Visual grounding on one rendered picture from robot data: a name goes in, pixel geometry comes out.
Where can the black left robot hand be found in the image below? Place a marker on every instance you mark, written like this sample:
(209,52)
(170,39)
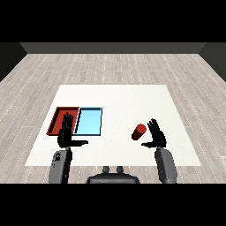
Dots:
(65,137)

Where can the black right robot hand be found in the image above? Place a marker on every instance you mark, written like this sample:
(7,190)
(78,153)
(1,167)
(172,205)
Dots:
(158,136)

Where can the red shallow open box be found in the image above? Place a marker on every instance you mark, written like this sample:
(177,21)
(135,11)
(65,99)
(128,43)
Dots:
(61,120)

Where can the red can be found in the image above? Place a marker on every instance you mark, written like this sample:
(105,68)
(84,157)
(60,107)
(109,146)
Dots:
(139,131)

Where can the light blue shallow open box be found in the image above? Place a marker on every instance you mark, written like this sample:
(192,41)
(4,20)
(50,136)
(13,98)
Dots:
(88,121)

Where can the dark grey robot body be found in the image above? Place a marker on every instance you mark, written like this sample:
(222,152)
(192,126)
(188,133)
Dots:
(113,177)

